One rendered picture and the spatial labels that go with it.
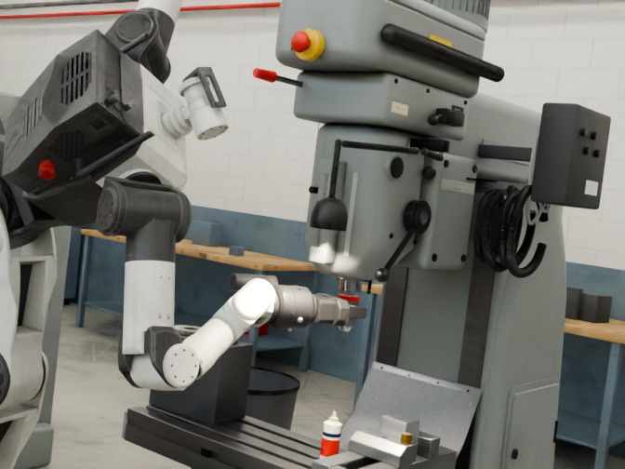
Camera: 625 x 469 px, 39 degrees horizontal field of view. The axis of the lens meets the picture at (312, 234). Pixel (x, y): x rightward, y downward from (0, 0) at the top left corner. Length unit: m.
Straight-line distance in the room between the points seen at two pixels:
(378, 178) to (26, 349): 0.83
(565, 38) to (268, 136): 2.71
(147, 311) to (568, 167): 0.90
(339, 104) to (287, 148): 5.76
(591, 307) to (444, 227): 3.70
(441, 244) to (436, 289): 0.28
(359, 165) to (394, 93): 0.16
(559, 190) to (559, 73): 4.49
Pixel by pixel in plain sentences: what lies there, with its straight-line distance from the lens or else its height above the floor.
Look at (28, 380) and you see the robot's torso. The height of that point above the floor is 1.01.
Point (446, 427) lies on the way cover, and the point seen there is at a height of 0.96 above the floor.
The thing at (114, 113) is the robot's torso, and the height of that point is 1.58.
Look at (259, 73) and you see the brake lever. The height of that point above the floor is 1.70.
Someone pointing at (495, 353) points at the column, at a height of 1.15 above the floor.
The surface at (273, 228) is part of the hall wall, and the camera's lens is 7.57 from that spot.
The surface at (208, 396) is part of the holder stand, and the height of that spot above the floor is 0.97.
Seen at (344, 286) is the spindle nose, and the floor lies 1.29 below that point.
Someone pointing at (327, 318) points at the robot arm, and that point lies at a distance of 1.84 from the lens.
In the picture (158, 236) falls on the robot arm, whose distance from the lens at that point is 1.60.
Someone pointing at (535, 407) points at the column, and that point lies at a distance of 2.35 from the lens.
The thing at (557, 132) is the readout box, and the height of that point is 1.66.
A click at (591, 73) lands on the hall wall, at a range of 6.27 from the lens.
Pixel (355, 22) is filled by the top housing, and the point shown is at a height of 1.80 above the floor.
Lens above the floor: 1.49
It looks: 3 degrees down
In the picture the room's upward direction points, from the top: 7 degrees clockwise
